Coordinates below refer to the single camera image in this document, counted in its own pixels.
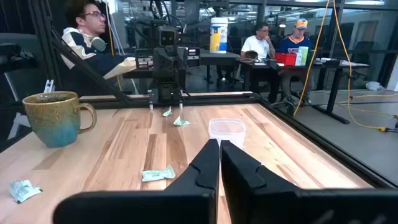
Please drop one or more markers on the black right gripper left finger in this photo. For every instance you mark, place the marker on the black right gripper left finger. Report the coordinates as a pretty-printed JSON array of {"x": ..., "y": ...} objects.
[{"x": 186, "y": 205}]

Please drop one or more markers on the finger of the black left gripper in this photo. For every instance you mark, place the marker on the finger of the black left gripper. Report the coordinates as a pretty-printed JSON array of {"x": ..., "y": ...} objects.
[
  {"x": 151, "y": 100},
  {"x": 181, "y": 99}
]

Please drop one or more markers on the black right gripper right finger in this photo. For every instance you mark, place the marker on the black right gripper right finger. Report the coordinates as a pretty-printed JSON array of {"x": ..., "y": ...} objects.
[{"x": 264, "y": 202}]

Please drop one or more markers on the pale green packet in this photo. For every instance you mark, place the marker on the pale green packet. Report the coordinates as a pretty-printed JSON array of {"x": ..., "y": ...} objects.
[
  {"x": 21, "y": 190},
  {"x": 155, "y": 175},
  {"x": 167, "y": 112},
  {"x": 181, "y": 122}
]

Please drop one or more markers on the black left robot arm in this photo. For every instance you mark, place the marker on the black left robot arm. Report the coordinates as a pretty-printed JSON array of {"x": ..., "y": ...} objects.
[{"x": 144, "y": 37}]

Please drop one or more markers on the clear plastic container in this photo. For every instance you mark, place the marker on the clear plastic container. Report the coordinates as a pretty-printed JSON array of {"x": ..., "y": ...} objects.
[{"x": 227, "y": 129}]

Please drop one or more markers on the white and yellow wipes canister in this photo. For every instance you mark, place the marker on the white and yellow wipes canister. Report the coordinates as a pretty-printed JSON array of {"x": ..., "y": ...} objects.
[{"x": 218, "y": 34}]

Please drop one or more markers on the grey headphones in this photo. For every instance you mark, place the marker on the grey headphones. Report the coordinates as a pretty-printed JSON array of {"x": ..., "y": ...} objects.
[{"x": 98, "y": 44}]

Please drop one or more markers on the person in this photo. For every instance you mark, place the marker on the person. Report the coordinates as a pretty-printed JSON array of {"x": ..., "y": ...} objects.
[
  {"x": 292, "y": 43},
  {"x": 81, "y": 43},
  {"x": 256, "y": 45}
]

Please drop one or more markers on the brown and teal ceramic mug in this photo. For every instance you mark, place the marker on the brown and teal ceramic mug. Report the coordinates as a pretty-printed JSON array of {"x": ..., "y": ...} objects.
[{"x": 53, "y": 121}]

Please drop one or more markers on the white plastic clip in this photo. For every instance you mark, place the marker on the white plastic clip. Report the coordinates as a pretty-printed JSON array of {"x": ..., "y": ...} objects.
[{"x": 49, "y": 86}]

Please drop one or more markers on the red box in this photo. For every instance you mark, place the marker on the red box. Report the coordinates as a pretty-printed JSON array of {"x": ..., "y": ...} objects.
[{"x": 285, "y": 59}]

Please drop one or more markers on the green and white box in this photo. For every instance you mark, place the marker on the green and white box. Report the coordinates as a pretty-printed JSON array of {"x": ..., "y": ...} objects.
[{"x": 302, "y": 55}]

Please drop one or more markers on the black desk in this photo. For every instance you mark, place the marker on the black desk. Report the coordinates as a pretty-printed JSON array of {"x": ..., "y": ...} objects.
[{"x": 335, "y": 81}]

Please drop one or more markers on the white plastic bag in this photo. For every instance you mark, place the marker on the white plastic bag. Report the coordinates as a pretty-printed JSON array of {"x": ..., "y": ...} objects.
[{"x": 374, "y": 86}]

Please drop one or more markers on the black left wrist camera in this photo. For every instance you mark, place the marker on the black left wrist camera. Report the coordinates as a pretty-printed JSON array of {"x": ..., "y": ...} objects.
[{"x": 167, "y": 36}]

